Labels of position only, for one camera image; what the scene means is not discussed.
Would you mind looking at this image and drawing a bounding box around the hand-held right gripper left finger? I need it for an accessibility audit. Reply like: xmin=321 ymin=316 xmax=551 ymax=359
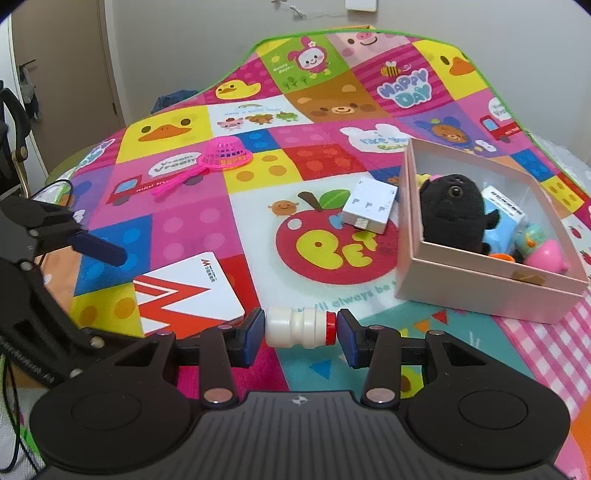
xmin=115 ymin=308 xmax=267 ymax=409

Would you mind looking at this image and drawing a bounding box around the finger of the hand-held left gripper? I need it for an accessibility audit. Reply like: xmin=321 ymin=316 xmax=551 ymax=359
xmin=0 ymin=260 xmax=140 ymax=366
xmin=0 ymin=196 xmax=128 ymax=268

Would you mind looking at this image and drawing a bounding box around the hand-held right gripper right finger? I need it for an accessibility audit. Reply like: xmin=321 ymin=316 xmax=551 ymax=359
xmin=337 ymin=309 xmax=486 ymax=409

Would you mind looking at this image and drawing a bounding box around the white bottle with red cap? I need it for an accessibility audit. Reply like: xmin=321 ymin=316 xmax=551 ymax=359
xmin=264 ymin=306 xmax=339 ymax=348

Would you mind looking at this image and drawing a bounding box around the pink cardboard box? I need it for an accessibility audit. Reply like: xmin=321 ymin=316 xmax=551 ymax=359
xmin=394 ymin=137 xmax=591 ymax=326

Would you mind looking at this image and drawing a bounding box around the white power adapter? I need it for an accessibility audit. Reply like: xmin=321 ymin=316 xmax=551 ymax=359
xmin=341 ymin=176 xmax=399 ymax=235

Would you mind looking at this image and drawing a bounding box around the pink toy net scoop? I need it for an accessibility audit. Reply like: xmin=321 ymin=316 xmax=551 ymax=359
xmin=151 ymin=137 xmax=254 ymax=199

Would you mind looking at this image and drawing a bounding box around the black plush toy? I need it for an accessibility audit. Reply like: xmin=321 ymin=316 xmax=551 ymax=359
xmin=418 ymin=172 xmax=502 ymax=256

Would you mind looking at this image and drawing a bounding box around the red and white card box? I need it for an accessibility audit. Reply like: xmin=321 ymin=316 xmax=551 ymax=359
xmin=132 ymin=251 xmax=246 ymax=340

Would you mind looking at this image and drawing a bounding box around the black office chair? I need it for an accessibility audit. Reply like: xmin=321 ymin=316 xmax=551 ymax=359
xmin=0 ymin=80 xmax=40 ymax=195

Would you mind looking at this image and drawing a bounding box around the blue cloth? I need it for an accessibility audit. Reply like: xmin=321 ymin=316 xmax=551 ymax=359
xmin=151 ymin=89 xmax=202 ymax=115

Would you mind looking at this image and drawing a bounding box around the brown door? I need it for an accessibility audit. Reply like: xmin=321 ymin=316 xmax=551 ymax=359
xmin=9 ymin=0 xmax=126 ymax=185

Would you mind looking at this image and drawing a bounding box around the colourful printed play mat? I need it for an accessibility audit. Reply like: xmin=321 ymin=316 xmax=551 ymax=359
xmin=44 ymin=25 xmax=591 ymax=480

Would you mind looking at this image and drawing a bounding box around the blue and white carton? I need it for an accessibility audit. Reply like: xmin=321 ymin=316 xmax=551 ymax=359
xmin=479 ymin=185 xmax=530 ymax=256

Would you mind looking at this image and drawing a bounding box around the pink toy egg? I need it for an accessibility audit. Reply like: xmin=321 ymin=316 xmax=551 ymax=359
xmin=523 ymin=239 xmax=570 ymax=278

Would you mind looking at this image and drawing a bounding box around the black cable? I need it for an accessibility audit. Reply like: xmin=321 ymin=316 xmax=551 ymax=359
xmin=0 ymin=355 xmax=29 ymax=468

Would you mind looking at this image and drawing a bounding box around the grey door handle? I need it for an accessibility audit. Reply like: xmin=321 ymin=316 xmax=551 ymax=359
xmin=18 ymin=60 xmax=41 ymax=123

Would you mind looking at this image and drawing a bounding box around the white wall cable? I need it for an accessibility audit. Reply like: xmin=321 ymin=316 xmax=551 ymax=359
xmin=277 ymin=2 xmax=334 ymax=22

